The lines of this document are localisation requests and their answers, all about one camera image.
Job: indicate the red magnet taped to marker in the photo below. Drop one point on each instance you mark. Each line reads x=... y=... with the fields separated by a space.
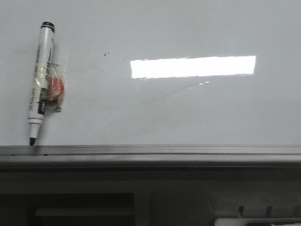
x=56 y=81

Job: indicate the white black whiteboard marker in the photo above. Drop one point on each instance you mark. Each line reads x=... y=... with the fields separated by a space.
x=37 y=107

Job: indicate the white whiteboard surface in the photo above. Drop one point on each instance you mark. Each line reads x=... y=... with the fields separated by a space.
x=205 y=72

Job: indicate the white tray below board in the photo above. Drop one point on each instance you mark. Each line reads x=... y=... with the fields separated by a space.
x=258 y=221

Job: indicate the dark hook left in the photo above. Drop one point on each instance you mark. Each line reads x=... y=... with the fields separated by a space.
x=240 y=211

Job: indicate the dark hook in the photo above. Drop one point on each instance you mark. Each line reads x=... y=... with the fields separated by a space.
x=268 y=212
x=240 y=211

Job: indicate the dark hook middle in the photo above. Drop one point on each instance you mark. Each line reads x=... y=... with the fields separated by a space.
x=268 y=212

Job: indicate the grey aluminium whiteboard frame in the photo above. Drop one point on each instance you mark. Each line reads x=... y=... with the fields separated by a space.
x=20 y=157

